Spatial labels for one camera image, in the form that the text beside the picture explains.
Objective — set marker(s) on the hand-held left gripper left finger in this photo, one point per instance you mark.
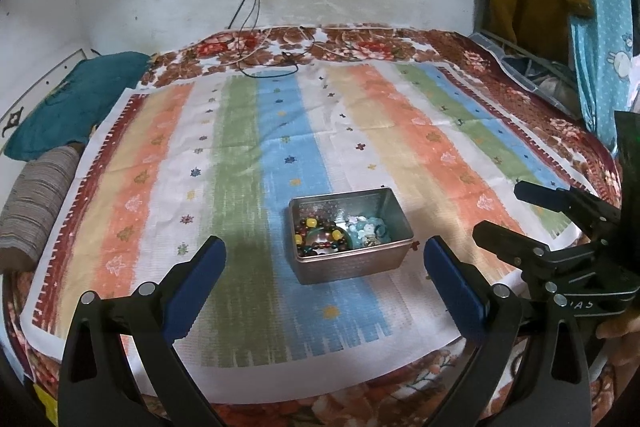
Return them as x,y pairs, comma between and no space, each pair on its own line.
200,287

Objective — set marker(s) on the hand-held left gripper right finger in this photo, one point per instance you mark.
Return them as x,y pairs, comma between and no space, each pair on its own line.
452,287

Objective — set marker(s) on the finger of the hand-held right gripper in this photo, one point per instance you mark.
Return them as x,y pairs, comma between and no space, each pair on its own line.
510,243
550,197

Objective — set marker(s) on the metal tin box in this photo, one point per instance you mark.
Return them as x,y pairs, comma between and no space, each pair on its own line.
350,264

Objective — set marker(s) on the person's right hand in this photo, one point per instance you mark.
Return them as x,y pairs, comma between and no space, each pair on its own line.
622,337

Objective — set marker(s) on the grey quilted cloth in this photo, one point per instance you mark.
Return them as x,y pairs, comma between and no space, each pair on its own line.
520,72

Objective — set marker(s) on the striped pastel woven blanket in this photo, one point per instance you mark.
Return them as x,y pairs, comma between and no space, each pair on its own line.
240,157

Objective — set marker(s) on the blue polka-dot cloth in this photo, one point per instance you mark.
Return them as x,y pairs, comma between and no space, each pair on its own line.
600,32

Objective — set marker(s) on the striped brown pillow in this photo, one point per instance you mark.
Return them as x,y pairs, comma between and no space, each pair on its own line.
35,202

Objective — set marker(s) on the teal pillow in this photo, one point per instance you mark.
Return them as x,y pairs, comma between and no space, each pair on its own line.
75,102

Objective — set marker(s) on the white decorated headboard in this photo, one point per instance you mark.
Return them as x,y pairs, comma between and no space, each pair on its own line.
30,97

